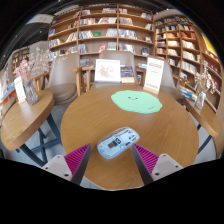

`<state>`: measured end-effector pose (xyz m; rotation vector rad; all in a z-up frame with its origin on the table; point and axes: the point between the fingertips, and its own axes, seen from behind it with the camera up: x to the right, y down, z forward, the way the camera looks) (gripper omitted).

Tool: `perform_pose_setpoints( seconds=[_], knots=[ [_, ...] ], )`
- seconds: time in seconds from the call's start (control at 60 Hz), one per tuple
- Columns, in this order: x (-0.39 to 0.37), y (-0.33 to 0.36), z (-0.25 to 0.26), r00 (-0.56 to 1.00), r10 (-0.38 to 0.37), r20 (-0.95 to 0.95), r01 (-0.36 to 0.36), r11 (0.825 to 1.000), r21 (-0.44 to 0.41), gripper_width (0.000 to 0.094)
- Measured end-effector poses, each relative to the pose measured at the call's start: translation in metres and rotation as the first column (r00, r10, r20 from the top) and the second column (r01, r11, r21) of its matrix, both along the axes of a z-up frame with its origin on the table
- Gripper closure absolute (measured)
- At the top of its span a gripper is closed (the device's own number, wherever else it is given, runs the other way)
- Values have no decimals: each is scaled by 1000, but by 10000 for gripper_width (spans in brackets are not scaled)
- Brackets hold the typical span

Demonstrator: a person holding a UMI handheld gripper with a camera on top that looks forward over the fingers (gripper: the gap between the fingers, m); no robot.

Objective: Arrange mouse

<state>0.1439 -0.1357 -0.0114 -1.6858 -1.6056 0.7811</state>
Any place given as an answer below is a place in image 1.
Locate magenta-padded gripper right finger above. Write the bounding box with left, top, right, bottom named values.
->
left=131, top=143, right=184, bottom=186

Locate small white sign stand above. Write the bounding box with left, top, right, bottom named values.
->
left=13, top=76, right=27, bottom=104

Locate transparent computer mouse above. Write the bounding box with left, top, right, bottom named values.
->
left=96, top=126, right=141, bottom=160

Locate green smiley mouse pad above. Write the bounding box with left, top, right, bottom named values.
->
left=110, top=89, right=163, bottom=115

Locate white framed floral picture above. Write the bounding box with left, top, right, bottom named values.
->
left=94, top=58, right=122, bottom=84

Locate dark covered book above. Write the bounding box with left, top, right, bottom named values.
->
left=120, top=65, right=136, bottom=84

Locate glass vase with dried flowers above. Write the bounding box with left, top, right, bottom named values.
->
left=193, top=61, right=217, bottom=111

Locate curved wooden bookshelf unit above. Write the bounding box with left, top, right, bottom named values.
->
left=153, top=14, right=223, bottom=111

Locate stack of colourful magazines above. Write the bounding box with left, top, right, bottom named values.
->
left=178, top=84, right=198, bottom=103

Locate white red-printed sign stand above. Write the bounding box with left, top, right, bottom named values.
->
left=143, top=56, right=165, bottom=95

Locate round wooden side table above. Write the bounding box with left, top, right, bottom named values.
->
left=183, top=98, right=223, bottom=158
left=0, top=89, right=63, bottom=168

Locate glass vase with pink flowers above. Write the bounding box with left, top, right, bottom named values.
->
left=13, top=49, right=54, bottom=107

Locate distant wooden bookshelf unit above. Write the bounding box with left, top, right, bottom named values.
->
left=11, top=46, right=31, bottom=73

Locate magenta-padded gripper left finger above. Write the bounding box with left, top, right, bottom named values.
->
left=41, top=143, right=92, bottom=186

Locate wide wooden bookshelf unit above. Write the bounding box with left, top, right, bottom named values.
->
left=47, top=3, right=156, bottom=68

